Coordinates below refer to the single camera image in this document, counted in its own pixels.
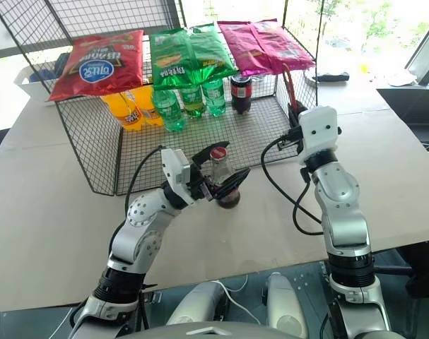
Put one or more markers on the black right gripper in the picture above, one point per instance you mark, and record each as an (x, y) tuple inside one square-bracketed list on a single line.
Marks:
[(291, 141)]

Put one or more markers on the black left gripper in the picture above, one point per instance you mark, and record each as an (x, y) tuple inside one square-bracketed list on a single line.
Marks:
[(201, 184)]

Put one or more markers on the clear glass cola bottle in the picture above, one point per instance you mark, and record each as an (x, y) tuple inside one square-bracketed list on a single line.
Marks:
[(221, 169)]

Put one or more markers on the red bottle opener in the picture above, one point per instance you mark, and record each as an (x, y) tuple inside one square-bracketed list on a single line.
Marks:
[(290, 84)]

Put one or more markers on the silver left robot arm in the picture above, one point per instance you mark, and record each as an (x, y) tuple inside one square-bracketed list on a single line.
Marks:
[(140, 229)]

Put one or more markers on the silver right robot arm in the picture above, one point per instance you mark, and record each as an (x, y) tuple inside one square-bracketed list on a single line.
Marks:
[(341, 219)]

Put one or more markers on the red metal bottle cap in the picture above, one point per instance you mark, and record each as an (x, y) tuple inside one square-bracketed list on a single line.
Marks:
[(219, 153)]

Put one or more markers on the dark cola plastic bottle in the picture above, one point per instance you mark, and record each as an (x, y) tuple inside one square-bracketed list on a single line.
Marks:
[(241, 93)]

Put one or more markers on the green soda plastic bottle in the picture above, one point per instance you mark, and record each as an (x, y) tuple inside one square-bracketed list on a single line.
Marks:
[(170, 113), (193, 102), (214, 99)]

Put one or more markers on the orange soda plastic bottle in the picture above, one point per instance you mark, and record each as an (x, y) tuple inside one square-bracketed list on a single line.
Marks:
[(150, 109), (124, 113)]

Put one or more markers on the black cloth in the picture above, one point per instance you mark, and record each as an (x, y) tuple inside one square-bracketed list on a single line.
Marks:
[(332, 77)]

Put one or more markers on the magenta chips bag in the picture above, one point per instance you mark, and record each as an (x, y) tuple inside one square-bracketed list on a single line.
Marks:
[(285, 46), (242, 46)]

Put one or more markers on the green chips bag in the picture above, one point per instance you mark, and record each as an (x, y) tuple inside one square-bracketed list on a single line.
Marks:
[(170, 60), (210, 53)]

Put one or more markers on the small white object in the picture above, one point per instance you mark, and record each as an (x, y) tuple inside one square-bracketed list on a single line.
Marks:
[(401, 79)]

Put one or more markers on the dark grey side counter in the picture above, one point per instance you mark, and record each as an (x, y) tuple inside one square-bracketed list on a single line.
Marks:
[(412, 109)]

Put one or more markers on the silver rounded robot leg shell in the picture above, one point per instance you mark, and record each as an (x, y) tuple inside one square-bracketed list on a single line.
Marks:
[(196, 303), (286, 303)]

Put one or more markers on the red chips bag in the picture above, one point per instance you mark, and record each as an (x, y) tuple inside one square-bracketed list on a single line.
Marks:
[(97, 67)]

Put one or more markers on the grey robot torso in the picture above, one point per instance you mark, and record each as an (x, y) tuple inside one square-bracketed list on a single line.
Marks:
[(207, 332)]

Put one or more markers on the blue items in bin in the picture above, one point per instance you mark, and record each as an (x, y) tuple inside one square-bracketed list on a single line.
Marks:
[(44, 76)]

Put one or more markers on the black bulky equipment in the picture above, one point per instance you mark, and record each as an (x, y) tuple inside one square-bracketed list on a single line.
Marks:
[(424, 268)]

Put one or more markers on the white plastic bin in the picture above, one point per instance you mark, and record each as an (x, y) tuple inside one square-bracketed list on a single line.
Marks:
[(27, 83)]

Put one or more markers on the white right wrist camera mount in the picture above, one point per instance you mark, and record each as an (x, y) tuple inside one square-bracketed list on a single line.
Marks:
[(320, 127)]

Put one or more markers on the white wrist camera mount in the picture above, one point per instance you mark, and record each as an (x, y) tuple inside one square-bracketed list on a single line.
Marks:
[(320, 127), (171, 166)]

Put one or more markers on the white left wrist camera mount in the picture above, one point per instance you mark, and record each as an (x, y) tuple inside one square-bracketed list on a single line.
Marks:
[(171, 166)]

